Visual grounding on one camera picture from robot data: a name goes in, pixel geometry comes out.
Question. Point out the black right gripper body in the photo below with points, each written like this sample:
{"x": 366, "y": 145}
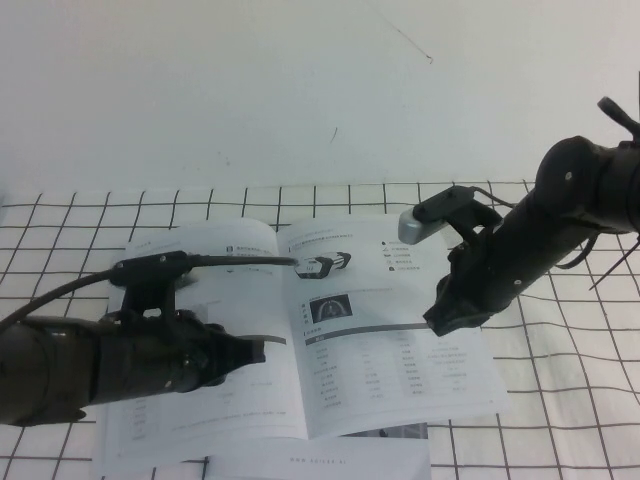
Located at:
{"x": 475, "y": 275}

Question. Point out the white product catalogue book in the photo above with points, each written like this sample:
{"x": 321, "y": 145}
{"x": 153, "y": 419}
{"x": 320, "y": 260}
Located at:
{"x": 375, "y": 360}

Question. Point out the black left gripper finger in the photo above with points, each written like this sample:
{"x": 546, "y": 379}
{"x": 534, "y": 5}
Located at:
{"x": 245, "y": 351}
{"x": 235, "y": 369}

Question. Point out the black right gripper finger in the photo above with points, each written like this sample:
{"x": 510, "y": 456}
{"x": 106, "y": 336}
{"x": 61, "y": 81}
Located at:
{"x": 465, "y": 324}
{"x": 445, "y": 316}

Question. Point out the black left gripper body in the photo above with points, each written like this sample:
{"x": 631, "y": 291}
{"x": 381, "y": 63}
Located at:
{"x": 150, "y": 360}

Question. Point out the white black-grid tablecloth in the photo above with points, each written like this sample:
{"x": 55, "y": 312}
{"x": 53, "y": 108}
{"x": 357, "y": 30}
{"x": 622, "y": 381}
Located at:
{"x": 550, "y": 400}

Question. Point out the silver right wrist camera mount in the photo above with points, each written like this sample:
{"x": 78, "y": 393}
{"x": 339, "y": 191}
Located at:
{"x": 415, "y": 227}

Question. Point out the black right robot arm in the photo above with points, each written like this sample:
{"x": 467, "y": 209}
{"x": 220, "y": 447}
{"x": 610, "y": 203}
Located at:
{"x": 560, "y": 200}

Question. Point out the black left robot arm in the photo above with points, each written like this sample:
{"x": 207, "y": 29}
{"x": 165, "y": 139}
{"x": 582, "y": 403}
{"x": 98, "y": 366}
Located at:
{"x": 45, "y": 370}

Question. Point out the white booklet with web address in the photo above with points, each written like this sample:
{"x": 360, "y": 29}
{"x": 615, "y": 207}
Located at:
{"x": 320, "y": 465}

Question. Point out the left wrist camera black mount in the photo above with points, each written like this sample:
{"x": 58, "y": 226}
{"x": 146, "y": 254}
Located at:
{"x": 150, "y": 262}

